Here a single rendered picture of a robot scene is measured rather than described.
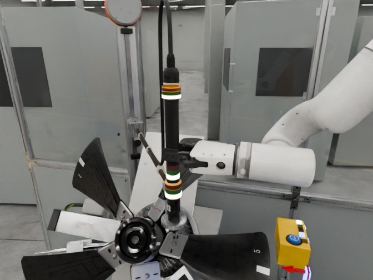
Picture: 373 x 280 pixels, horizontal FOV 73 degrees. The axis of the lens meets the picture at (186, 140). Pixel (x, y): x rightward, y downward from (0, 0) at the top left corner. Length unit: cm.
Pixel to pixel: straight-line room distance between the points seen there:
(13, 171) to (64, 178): 148
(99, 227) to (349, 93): 83
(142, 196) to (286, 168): 64
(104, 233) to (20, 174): 241
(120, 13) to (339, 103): 98
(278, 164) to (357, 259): 123
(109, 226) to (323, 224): 109
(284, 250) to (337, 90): 64
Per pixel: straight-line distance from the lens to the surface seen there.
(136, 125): 119
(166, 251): 76
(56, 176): 194
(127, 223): 75
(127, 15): 126
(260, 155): 56
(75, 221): 104
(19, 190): 343
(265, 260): 77
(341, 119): 53
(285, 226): 108
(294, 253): 102
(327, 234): 161
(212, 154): 56
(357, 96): 52
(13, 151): 323
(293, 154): 57
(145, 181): 106
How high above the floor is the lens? 170
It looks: 20 degrees down
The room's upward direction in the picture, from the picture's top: straight up
